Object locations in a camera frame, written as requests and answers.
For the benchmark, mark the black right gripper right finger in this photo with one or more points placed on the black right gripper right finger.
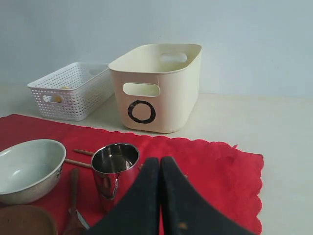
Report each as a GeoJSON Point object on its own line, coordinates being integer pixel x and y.
{"type": "Point", "coordinates": [184, 211]}

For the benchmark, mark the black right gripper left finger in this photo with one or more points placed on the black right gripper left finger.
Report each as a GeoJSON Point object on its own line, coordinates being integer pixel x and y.
{"type": "Point", "coordinates": [137, 213]}

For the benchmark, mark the yellow lemon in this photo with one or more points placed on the yellow lemon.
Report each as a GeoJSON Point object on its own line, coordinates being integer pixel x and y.
{"type": "Point", "coordinates": [57, 98]}

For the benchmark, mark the red scalloped table cloth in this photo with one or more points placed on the red scalloped table cloth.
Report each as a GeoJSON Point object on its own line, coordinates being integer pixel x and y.
{"type": "Point", "coordinates": [225, 176]}

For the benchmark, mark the stainless steel cup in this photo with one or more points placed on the stainless steel cup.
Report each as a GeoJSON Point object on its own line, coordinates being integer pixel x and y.
{"type": "Point", "coordinates": [115, 168]}

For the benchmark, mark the silver table knife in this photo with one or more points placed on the silver table knife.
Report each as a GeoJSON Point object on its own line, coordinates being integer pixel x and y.
{"type": "Point", "coordinates": [82, 221]}

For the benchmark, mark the dark wooden spoon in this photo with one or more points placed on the dark wooden spoon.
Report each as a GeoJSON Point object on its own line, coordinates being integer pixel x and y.
{"type": "Point", "coordinates": [74, 226]}

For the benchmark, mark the lower wooden chopstick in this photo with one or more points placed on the lower wooden chopstick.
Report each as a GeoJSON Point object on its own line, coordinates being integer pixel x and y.
{"type": "Point", "coordinates": [77, 163]}

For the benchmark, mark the wooden chopstick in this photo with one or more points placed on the wooden chopstick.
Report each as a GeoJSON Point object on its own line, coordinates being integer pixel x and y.
{"type": "Point", "coordinates": [77, 163]}
{"type": "Point", "coordinates": [83, 152]}

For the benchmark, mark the upper wooden chopstick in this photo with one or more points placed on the upper wooden chopstick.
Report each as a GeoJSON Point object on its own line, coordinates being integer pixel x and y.
{"type": "Point", "coordinates": [83, 152]}

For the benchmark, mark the brown wooden plate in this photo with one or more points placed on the brown wooden plate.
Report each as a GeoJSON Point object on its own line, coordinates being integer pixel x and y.
{"type": "Point", "coordinates": [26, 220]}

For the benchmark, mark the white ceramic bowl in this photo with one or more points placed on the white ceramic bowl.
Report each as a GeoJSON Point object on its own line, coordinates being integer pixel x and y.
{"type": "Point", "coordinates": [30, 170]}

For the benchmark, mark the cream plastic bin with circle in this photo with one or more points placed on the cream plastic bin with circle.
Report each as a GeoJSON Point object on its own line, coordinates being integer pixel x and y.
{"type": "Point", "coordinates": [157, 85]}

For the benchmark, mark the white perforated plastic basket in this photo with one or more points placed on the white perforated plastic basket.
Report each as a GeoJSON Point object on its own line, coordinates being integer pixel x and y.
{"type": "Point", "coordinates": [90, 86]}

